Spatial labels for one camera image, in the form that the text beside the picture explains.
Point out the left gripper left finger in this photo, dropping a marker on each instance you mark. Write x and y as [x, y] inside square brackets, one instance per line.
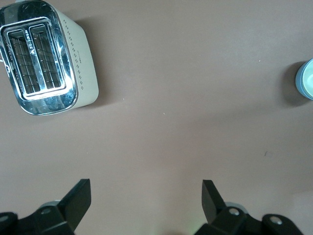
[71, 205]

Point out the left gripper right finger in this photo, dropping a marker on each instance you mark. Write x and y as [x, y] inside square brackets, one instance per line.
[215, 208]

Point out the green ceramic bowl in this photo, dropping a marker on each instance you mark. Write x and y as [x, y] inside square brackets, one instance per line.
[310, 78]

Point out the blue ceramic bowl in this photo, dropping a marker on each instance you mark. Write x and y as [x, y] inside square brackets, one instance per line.
[298, 80]

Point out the chrome and cream toaster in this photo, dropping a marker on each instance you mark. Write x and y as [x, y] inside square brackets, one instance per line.
[41, 58]

